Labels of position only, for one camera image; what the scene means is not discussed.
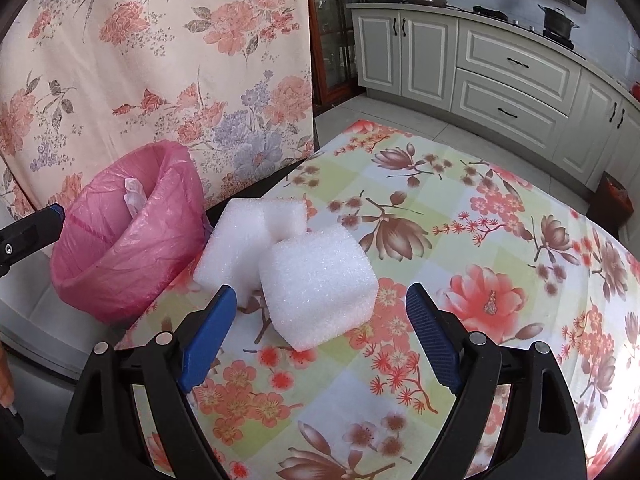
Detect wooden glass-door cabinet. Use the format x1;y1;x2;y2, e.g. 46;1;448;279
306;0;368;106

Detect white foam cube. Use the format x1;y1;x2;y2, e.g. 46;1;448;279
258;227;378;352

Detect black cooking pot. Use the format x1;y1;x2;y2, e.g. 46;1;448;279
537;4;581;41

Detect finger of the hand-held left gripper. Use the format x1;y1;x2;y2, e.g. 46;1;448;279
0;204;67;277

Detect pink plastic trash bag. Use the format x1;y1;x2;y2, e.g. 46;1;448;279
50;141;208;325

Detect white base kitchen cabinets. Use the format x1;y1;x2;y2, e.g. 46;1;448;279
345;2;640;193

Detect black gas stove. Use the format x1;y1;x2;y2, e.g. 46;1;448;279
472;6;581;48

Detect floral curtain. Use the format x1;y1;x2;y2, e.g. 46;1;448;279
0;0;316;221

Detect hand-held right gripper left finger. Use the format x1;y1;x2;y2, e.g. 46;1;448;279
56;284;238;480

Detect white plastic bag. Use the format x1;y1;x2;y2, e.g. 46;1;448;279
122;177;148;221

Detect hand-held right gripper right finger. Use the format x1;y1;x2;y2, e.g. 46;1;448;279
405;282;587;480

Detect red floor bin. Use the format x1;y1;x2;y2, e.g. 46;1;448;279
589;171;628;241

